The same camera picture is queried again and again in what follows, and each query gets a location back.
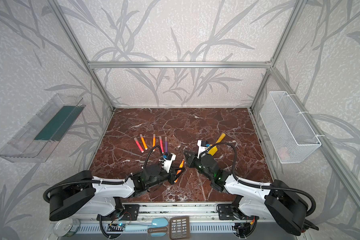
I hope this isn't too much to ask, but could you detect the orange pen front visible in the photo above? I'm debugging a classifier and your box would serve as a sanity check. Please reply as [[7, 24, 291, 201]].
[[175, 160, 185, 183]]

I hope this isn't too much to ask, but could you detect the red capped pen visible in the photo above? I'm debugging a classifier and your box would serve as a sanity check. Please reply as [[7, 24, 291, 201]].
[[159, 136, 164, 153]]

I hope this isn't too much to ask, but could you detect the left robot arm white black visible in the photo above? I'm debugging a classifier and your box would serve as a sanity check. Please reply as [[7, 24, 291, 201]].
[[43, 164, 186, 221]]

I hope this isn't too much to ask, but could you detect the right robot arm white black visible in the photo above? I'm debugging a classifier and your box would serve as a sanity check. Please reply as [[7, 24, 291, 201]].
[[184, 151, 319, 236]]

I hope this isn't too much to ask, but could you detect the yellow toy spatula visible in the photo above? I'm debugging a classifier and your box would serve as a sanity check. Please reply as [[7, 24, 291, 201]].
[[206, 132, 226, 157]]

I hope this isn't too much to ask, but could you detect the light blue brush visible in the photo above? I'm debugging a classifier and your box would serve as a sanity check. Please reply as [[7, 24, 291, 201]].
[[124, 218, 169, 237]]

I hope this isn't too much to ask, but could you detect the brown slotted spatula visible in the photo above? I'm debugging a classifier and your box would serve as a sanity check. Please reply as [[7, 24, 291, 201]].
[[169, 216, 191, 240]]

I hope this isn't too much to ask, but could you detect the green circuit board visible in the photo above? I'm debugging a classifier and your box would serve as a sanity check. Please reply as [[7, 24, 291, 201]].
[[106, 223, 125, 233]]

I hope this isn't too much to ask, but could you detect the metal tin can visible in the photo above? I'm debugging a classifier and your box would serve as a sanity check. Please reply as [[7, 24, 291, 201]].
[[54, 218, 81, 237]]

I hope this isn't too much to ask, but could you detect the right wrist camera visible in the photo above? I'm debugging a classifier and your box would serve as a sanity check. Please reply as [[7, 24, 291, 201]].
[[197, 140, 211, 159]]

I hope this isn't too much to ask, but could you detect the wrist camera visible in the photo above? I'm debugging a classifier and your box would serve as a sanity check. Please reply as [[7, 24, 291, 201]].
[[197, 140, 211, 159], [161, 152, 176, 173]]

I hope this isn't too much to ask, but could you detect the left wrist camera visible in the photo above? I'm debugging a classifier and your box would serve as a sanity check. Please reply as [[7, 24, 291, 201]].
[[161, 152, 176, 173]]

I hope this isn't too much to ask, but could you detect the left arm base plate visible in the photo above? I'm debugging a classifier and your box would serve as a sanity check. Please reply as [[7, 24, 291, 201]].
[[116, 204, 140, 222]]

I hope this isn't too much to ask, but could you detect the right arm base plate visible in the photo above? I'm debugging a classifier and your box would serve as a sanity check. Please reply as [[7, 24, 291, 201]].
[[216, 204, 245, 220]]

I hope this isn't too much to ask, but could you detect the white wire mesh basket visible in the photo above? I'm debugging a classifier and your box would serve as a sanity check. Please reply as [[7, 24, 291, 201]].
[[260, 91, 322, 164]]

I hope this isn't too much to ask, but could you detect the clear plastic wall tray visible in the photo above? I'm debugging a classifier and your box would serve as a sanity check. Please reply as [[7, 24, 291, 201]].
[[0, 94, 86, 163]]

